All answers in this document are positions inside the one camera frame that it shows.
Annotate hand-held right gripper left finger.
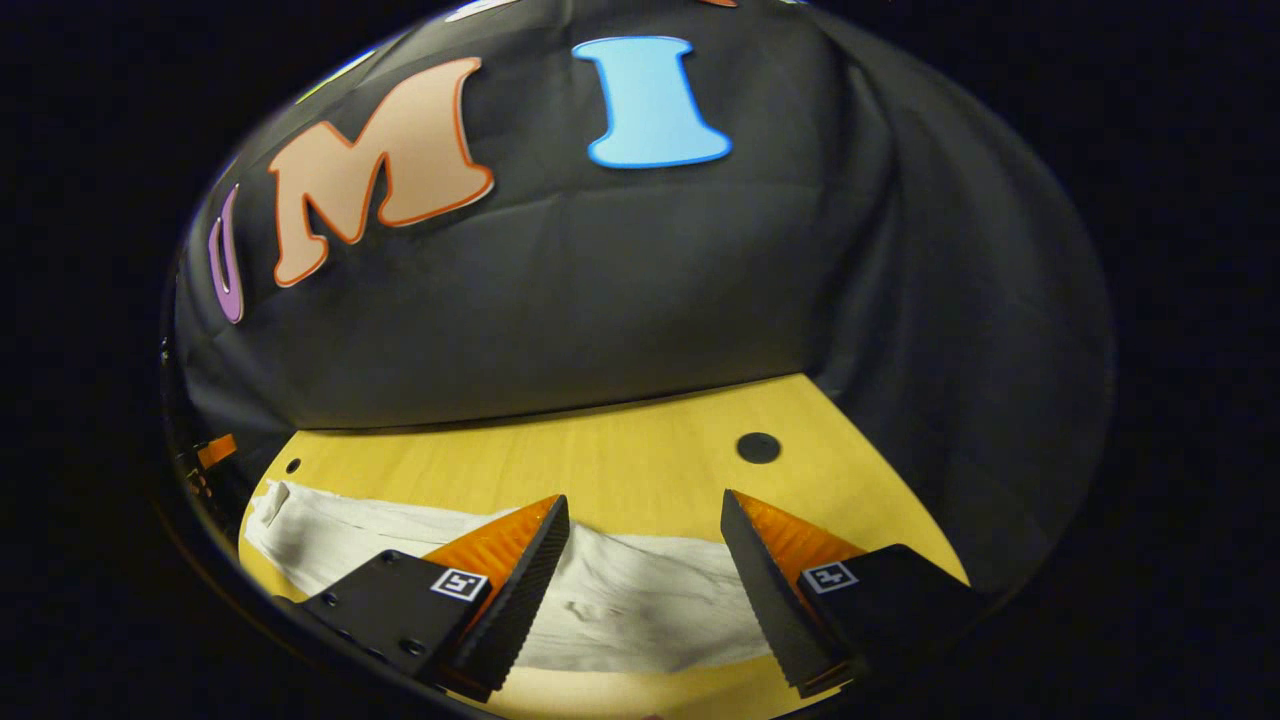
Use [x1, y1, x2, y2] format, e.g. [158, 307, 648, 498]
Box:
[298, 494, 570, 703]

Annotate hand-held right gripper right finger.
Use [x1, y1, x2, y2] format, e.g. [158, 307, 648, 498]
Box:
[721, 489, 988, 700]

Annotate white jeans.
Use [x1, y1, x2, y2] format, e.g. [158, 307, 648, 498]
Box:
[245, 480, 773, 674]

